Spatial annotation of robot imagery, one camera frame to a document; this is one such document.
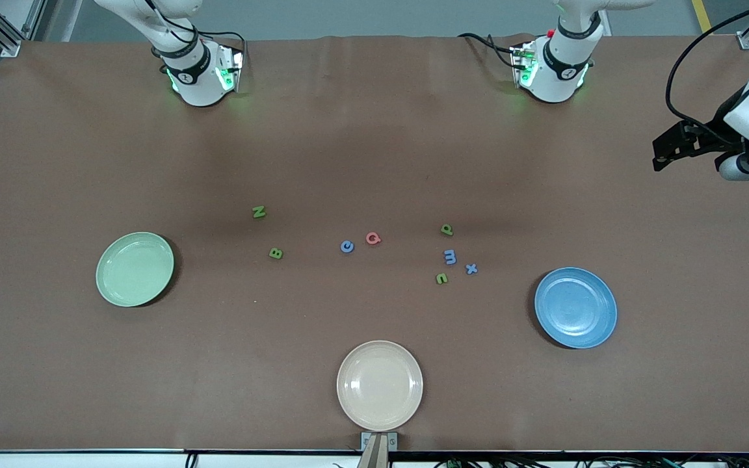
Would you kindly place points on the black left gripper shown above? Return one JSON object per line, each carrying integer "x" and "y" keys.
{"x": 714, "y": 134}

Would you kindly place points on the blue letter x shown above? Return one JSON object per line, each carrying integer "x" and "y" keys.
{"x": 471, "y": 268}

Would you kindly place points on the green letter p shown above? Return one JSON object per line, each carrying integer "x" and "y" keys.
{"x": 446, "y": 229}

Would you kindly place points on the blue letter m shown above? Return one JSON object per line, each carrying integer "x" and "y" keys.
{"x": 450, "y": 257}

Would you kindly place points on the green letter u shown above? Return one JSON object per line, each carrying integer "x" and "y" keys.
{"x": 441, "y": 280}

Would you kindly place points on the green letter N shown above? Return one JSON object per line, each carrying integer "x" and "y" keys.
{"x": 258, "y": 212}

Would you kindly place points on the green letter B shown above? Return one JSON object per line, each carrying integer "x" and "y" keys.
{"x": 275, "y": 253}

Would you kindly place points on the red letter Q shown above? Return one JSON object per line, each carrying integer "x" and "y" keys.
{"x": 368, "y": 238}

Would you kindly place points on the blue letter C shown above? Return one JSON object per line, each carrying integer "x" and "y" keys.
{"x": 342, "y": 247}

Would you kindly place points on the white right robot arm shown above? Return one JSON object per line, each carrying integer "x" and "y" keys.
{"x": 196, "y": 84}

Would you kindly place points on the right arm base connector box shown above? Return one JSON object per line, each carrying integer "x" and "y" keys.
{"x": 235, "y": 65}

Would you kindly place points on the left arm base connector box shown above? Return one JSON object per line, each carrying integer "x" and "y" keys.
{"x": 519, "y": 62}

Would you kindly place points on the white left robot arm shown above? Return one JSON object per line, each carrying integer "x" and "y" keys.
{"x": 560, "y": 78}

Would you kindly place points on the green plate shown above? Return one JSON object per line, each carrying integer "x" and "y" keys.
{"x": 134, "y": 270}

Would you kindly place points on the blue plate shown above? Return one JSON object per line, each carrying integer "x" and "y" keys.
{"x": 576, "y": 309}

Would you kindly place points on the brown table mat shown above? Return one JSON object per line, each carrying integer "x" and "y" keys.
{"x": 374, "y": 130}

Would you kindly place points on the beige plate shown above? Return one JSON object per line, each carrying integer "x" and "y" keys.
{"x": 380, "y": 386}

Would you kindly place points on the white table edge rail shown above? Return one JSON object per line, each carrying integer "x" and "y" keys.
{"x": 88, "y": 461}

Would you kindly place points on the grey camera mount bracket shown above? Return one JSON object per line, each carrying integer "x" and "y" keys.
{"x": 378, "y": 448}

